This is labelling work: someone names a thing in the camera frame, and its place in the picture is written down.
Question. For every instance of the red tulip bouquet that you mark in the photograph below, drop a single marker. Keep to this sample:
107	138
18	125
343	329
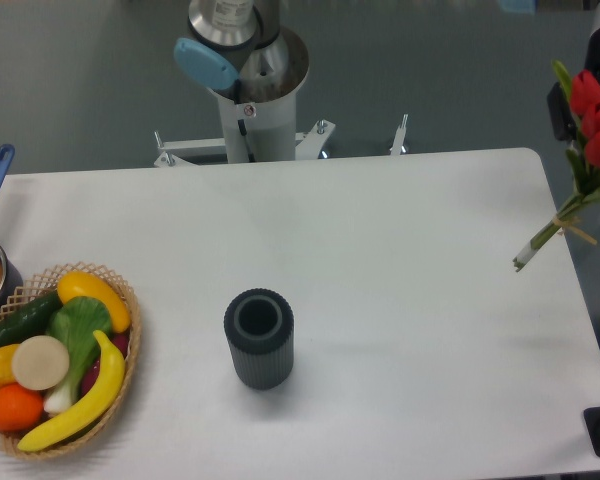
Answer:
583	158

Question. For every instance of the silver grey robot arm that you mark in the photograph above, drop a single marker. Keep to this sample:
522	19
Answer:
241	53

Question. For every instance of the dark grey ribbed vase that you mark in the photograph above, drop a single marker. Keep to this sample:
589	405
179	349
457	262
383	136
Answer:
259	328

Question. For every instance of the purple red vegetable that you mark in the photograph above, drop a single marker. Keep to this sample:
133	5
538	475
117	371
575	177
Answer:
121	342

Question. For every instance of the yellow banana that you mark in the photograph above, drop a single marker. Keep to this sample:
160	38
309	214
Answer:
86	410

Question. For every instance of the green bok choy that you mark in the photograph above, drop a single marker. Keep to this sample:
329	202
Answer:
73	325

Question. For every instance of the dark green cucumber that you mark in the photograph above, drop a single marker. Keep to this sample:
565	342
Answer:
30	320

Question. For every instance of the beige round disc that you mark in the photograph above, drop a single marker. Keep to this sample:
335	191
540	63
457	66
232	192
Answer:
40	363

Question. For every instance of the orange fruit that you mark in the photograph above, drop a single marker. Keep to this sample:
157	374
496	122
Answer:
20	408

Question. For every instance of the woven wicker basket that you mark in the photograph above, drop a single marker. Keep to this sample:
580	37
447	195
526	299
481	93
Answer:
45	282

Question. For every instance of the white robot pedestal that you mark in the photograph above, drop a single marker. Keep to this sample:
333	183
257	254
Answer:
264	132

